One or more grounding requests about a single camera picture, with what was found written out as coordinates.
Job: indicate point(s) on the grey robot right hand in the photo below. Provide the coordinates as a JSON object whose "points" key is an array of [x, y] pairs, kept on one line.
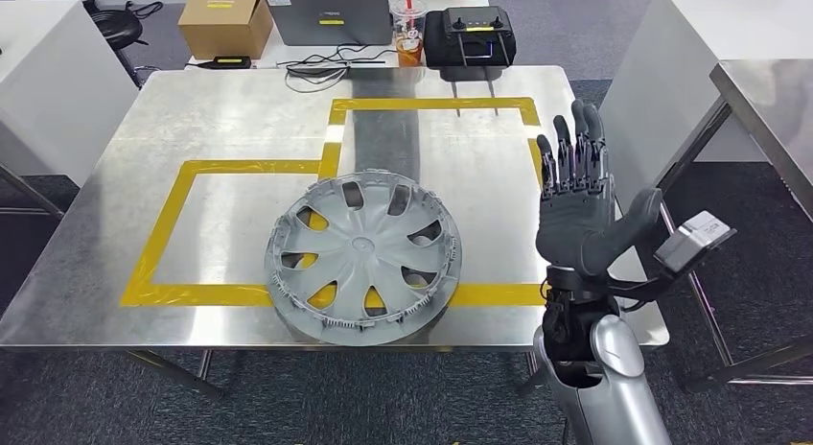
{"points": [[571, 226]]}

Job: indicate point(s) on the silver plastic wheel hubcap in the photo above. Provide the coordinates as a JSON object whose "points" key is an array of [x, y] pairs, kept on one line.
{"points": [[362, 245]]}

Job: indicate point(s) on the stainless steel workbench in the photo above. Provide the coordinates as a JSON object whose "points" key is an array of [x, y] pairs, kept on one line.
{"points": [[222, 131], [775, 112]]}

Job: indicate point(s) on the black remote controller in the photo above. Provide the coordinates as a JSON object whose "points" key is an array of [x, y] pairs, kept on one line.
{"points": [[470, 42]]}

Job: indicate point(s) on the clear drink cup red straw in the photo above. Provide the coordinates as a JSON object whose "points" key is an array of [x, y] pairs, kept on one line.
{"points": [[408, 42]]}

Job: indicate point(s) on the grey laptop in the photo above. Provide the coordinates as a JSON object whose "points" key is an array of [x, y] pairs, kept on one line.
{"points": [[330, 13]]}

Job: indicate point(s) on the small black device yellow label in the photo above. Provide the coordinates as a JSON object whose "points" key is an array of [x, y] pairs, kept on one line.
{"points": [[230, 62]]}

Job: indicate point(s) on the brown cardboard box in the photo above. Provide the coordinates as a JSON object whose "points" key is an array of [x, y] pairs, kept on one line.
{"points": [[222, 26]]}

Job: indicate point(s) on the black round stool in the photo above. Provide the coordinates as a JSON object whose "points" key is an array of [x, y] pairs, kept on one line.
{"points": [[117, 26]]}

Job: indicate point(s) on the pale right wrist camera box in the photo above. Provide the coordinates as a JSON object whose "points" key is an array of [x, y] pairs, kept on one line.
{"points": [[695, 239]]}

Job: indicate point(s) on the yellow tape outline double frame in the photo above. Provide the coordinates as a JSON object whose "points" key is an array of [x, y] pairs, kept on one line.
{"points": [[190, 296]]}

